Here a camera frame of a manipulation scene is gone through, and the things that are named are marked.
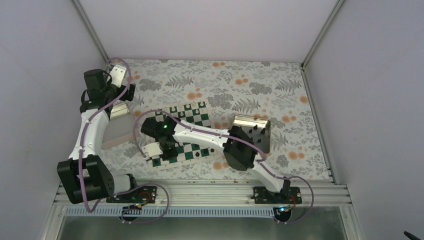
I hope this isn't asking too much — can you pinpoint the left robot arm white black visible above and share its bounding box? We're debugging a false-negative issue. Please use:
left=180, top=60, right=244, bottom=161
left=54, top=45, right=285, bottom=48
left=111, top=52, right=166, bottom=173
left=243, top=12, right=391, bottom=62
left=56, top=65, right=140, bottom=204

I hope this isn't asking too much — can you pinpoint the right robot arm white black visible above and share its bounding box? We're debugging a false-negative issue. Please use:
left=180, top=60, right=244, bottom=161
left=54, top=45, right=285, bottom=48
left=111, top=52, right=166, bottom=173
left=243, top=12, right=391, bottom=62
left=140, top=116, right=290, bottom=204

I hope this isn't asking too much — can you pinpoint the green white chess board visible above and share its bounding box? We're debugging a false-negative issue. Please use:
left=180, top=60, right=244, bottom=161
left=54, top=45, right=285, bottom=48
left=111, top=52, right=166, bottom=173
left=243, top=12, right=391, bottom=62
left=148, top=100, right=218, bottom=171

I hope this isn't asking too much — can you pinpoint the gold metal tray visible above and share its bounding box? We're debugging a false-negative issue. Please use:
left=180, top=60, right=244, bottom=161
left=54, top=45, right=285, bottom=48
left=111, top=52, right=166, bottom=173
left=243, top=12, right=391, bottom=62
left=232, top=114, right=271, bottom=154

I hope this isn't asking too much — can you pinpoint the floral patterned table mat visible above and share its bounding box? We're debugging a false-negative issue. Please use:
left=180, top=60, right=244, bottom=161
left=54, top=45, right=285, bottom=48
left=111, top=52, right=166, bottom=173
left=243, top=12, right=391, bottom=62
left=73, top=58, right=332, bottom=182

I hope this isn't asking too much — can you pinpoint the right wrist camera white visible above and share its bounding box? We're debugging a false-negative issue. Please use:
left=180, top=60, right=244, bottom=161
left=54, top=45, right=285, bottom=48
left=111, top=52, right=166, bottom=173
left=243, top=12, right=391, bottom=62
left=142, top=142, right=163, bottom=159

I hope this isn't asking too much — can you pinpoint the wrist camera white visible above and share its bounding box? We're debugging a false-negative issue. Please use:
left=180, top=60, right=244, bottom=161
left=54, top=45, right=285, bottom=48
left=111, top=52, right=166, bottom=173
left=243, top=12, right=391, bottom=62
left=142, top=142, right=163, bottom=159
left=109, top=64, right=127, bottom=88

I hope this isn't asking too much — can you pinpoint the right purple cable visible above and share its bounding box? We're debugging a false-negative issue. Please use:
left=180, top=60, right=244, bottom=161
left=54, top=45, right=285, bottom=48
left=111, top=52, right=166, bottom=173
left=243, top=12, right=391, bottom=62
left=132, top=109, right=316, bottom=226

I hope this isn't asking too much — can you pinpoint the purple cable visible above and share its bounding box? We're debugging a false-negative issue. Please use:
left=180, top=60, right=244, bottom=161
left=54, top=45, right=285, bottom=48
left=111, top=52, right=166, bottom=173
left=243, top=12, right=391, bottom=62
left=76, top=57, right=170, bottom=225
left=132, top=109, right=316, bottom=226

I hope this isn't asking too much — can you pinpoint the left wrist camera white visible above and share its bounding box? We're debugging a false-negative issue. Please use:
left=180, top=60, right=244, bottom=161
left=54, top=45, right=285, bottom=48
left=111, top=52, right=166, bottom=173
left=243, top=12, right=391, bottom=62
left=109, top=64, right=127, bottom=88

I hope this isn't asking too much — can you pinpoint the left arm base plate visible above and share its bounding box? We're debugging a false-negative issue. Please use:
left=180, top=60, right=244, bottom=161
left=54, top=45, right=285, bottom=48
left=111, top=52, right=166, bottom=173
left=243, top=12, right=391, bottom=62
left=106, top=185, right=157, bottom=205

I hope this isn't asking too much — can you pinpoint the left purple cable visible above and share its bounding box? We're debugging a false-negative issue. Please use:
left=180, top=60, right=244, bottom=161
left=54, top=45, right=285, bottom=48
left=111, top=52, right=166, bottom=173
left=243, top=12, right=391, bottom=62
left=76, top=57, right=170, bottom=225

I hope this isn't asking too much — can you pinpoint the aluminium corner post left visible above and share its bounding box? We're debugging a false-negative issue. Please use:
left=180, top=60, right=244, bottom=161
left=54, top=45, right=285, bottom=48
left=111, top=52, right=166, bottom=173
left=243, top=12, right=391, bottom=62
left=70, top=0, right=109, bottom=63

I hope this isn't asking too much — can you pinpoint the aluminium corner post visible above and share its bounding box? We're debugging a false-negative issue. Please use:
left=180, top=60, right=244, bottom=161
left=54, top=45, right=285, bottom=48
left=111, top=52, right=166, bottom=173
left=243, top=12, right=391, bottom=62
left=70, top=0, right=109, bottom=63
left=302, top=0, right=346, bottom=68

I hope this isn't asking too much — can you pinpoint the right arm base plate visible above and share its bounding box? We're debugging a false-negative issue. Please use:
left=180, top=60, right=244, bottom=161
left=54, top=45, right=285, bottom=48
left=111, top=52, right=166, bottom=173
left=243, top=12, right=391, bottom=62
left=250, top=186, right=303, bottom=205

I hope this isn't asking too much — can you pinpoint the aluminium rail frame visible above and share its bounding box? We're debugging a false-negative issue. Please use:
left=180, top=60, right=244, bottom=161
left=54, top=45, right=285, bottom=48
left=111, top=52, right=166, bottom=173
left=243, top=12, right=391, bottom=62
left=41, top=179, right=363, bottom=240

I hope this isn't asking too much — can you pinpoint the aluminium corner post right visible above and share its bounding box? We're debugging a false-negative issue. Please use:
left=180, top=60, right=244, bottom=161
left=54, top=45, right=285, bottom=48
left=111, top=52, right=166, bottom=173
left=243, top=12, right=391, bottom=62
left=302, top=0, right=346, bottom=68

